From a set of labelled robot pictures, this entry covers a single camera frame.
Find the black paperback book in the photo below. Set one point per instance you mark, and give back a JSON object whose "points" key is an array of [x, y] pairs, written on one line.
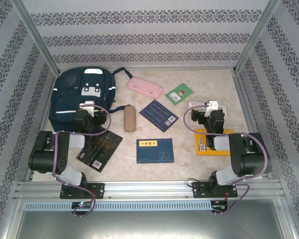
{"points": [[102, 149]]}

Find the left small circuit board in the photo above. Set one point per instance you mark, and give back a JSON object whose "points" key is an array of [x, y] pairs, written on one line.
{"points": [[81, 204]]}

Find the aluminium back rail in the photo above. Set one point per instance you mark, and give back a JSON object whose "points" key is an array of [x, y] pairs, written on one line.
{"points": [[189, 69]]}

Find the green notebook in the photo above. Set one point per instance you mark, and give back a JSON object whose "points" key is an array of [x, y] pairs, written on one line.
{"points": [[179, 94]]}

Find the aluminium side rail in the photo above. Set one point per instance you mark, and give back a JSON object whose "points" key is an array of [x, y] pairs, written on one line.
{"points": [[241, 87], [44, 124]]}

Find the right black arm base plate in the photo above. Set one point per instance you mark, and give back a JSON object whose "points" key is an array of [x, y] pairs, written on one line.
{"points": [[199, 190]]}

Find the dark blue patterned notebook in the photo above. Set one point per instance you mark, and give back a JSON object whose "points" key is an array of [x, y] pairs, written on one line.
{"points": [[158, 114]]}

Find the right small circuit board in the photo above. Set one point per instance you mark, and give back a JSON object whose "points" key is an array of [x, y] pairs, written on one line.
{"points": [[219, 204]]}

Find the tan cork glasses case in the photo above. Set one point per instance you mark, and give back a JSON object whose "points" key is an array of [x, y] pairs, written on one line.
{"points": [[130, 119]]}

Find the aluminium frame post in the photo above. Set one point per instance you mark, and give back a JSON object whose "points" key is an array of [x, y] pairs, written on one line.
{"points": [[255, 37], [37, 37]]}

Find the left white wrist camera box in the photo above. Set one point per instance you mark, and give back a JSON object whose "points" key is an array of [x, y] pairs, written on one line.
{"points": [[88, 108]]}

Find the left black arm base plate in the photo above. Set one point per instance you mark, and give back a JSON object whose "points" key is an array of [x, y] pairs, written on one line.
{"points": [[97, 190]]}

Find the small circuit board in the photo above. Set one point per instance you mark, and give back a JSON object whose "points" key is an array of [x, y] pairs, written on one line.
{"points": [[81, 204], [219, 204]]}

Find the blue book with yellow label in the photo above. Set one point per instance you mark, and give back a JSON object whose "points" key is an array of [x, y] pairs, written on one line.
{"points": [[155, 154]]}

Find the left aluminium side rail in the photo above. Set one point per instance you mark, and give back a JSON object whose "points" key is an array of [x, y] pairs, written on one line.
{"points": [[44, 124]]}

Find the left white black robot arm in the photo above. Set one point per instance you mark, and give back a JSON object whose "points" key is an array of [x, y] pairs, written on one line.
{"points": [[44, 154]]}

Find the right aluminium frame post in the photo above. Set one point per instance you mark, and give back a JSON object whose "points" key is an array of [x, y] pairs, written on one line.
{"points": [[255, 37]]}

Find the left aluminium frame post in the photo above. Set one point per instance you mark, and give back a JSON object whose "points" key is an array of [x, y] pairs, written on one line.
{"points": [[37, 37]]}

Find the right aluminium side rail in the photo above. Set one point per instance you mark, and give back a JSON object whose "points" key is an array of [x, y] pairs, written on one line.
{"points": [[241, 87]]}

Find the pink pencil case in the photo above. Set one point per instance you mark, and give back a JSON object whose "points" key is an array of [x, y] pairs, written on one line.
{"points": [[144, 86]]}

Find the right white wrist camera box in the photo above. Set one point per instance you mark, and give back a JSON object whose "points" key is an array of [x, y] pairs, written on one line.
{"points": [[212, 105]]}

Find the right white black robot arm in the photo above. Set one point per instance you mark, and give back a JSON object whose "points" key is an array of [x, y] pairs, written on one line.
{"points": [[251, 159]]}

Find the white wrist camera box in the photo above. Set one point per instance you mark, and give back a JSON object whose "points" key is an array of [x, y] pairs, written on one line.
{"points": [[88, 108], [212, 105]]}

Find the navy blue school backpack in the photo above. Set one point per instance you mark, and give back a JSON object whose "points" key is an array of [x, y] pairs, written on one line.
{"points": [[69, 99]]}

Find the grey metal sheet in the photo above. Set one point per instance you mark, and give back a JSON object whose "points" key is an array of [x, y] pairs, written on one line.
{"points": [[149, 226]]}

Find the aluminium mounting rail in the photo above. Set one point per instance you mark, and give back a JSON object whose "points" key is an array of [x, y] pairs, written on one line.
{"points": [[149, 190]]}

